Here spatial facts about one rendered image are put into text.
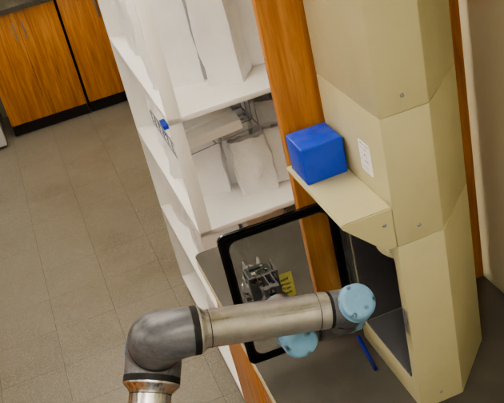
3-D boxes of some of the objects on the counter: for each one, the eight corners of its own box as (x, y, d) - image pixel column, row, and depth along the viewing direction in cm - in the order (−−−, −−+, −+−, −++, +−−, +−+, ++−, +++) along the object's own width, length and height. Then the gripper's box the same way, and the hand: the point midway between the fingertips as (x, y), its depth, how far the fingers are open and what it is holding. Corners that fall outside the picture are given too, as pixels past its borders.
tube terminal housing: (446, 302, 236) (414, 40, 198) (514, 371, 208) (491, 81, 170) (364, 335, 231) (315, 73, 193) (422, 410, 203) (379, 121, 166)
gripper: (291, 281, 188) (259, 237, 206) (253, 296, 187) (225, 250, 205) (298, 312, 193) (266, 267, 211) (261, 326, 191) (232, 279, 209)
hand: (250, 271), depth 208 cm, fingers closed
